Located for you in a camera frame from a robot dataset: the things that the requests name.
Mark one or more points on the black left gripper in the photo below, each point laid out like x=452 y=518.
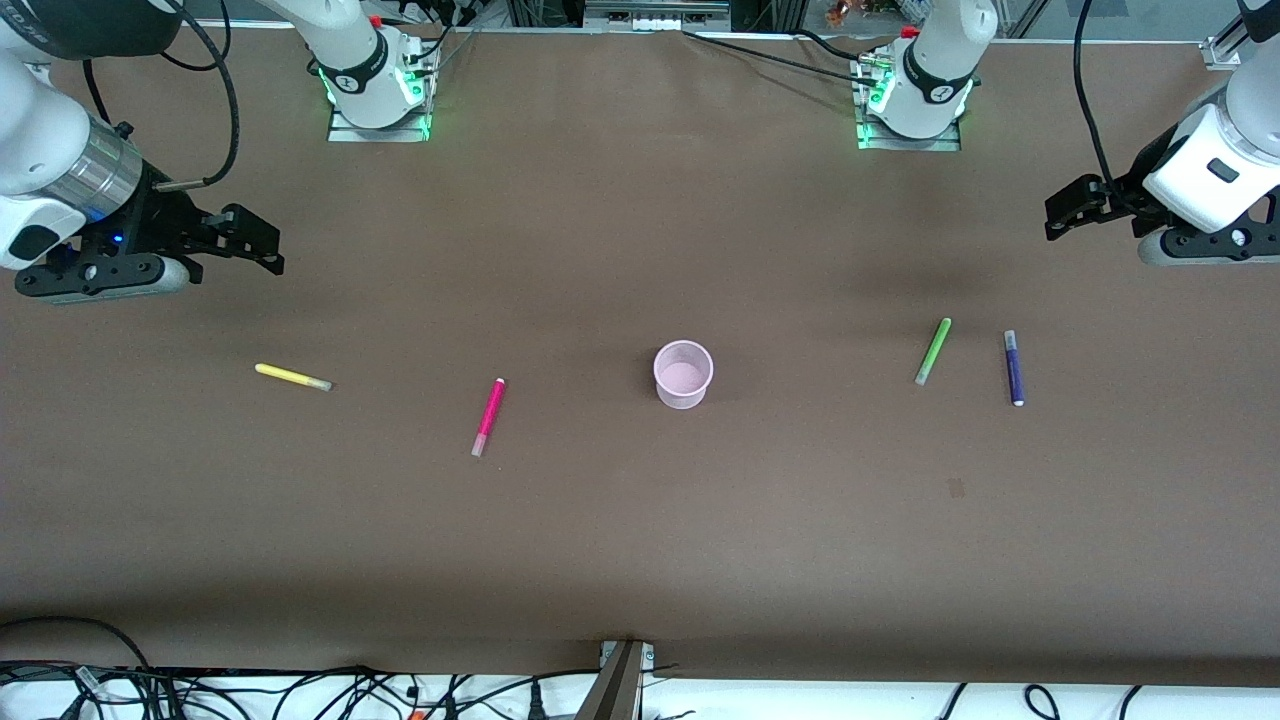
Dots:
x=1122 y=196

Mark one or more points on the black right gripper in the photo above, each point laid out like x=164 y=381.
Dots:
x=165 y=220

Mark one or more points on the purple marker pen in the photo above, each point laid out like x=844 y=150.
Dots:
x=1014 y=368

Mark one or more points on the pink marker pen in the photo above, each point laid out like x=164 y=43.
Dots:
x=489 y=415

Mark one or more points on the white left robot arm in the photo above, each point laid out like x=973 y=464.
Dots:
x=1200 y=150

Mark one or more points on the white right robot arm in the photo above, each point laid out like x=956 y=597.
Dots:
x=40 y=130

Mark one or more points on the pink plastic cup holder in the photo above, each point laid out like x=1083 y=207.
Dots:
x=683 y=380

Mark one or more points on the yellow marker pen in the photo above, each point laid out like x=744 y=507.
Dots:
x=290 y=377

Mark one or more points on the green marker pen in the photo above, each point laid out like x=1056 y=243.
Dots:
x=933 y=352

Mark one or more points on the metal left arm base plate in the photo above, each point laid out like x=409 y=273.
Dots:
x=945 y=144

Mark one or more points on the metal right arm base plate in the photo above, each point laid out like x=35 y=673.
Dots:
x=345 y=132

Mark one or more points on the aluminium corner bracket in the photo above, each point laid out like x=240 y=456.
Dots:
x=1225 y=53

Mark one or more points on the metal table edge bracket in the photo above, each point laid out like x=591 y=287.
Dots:
x=622 y=685

